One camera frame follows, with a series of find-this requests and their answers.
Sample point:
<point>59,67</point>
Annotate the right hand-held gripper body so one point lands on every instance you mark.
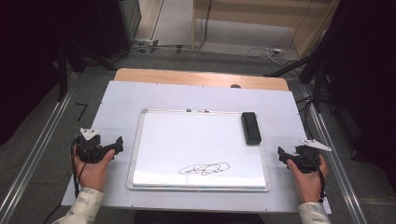
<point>308,160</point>

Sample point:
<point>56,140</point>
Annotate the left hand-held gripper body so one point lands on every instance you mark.
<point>88,151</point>

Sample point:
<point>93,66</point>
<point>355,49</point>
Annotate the black whiteboard eraser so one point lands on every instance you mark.
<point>251,128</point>

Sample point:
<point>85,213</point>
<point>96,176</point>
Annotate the silver framed whiteboard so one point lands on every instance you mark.
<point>193,143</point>

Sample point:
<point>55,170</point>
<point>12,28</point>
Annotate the person's left hand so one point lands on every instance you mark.
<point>91,174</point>

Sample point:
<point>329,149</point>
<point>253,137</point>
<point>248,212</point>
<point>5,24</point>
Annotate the person's right hand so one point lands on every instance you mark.
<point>308,186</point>

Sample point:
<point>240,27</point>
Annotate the large white table sheet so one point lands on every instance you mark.
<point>118,102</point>

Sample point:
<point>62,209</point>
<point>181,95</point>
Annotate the black metal stand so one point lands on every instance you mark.
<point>317,84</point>
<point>63,71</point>

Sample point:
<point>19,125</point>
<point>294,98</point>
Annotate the wooden table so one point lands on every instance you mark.
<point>186,77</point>

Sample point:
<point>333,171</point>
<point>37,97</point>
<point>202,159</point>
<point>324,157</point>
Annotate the black curtain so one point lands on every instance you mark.
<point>367,77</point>
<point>25,62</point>

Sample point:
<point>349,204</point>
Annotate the grey power strip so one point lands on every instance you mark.
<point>145,43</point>

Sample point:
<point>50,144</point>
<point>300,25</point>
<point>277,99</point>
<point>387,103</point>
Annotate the person's dark lap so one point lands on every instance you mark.
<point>199,218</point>

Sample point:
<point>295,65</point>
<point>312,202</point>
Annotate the black cabinet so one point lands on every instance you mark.
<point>115,25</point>

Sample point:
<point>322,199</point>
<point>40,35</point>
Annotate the light wooden shelf unit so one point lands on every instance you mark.
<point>264,18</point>

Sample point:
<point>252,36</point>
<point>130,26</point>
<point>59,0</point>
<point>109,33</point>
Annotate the aluminium floor rail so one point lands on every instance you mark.
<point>37,143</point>
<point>337,168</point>

